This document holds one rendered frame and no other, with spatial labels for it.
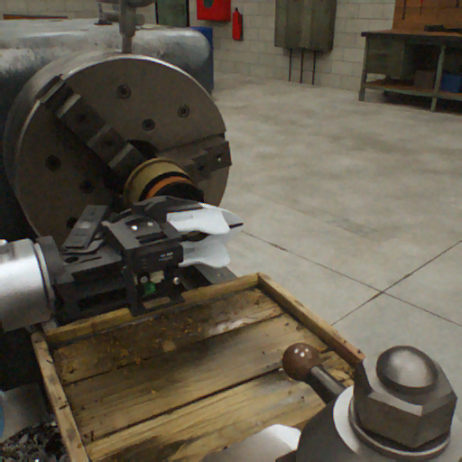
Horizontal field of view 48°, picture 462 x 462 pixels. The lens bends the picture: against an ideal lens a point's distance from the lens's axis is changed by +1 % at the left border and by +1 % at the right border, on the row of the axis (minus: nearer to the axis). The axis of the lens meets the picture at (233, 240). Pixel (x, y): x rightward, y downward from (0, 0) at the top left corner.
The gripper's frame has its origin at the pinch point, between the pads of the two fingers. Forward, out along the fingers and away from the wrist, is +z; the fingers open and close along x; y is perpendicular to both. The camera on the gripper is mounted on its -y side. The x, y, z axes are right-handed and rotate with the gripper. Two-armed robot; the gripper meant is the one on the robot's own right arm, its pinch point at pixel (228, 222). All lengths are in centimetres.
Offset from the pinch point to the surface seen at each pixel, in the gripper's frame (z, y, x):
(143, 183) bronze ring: -5.9, -10.8, 2.1
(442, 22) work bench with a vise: 555, -451, -26
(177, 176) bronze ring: -1.6, -10.3, 2.5
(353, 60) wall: 526, -578, -85
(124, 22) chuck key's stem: -1.2, -26.5, 18.9
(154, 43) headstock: 8.0, -40.2, 14.5
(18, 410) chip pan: -25, -45, -55
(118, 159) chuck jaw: -7.3, -15.2, 4.2
